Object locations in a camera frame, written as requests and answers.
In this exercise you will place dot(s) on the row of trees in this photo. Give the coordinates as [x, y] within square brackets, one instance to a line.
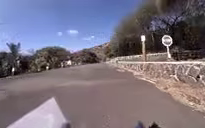
[40, 60]

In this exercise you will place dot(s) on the distant hill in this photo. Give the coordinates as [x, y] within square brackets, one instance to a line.
[100, 48]

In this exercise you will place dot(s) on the large bushy tree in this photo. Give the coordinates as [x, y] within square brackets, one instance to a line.
[176, 23]

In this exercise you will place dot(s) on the stone wall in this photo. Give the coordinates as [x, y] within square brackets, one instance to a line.
[176, 68]

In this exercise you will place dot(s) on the post with small sign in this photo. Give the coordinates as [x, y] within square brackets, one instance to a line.
[143, 45]

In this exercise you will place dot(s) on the dry dirt verge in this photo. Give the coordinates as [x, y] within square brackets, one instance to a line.
[183, 91]

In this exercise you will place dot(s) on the grey asphalt road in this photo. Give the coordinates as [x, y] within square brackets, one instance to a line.
[90, 93]

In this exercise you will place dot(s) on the round road sign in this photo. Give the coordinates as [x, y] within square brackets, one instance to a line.
[167, 41]

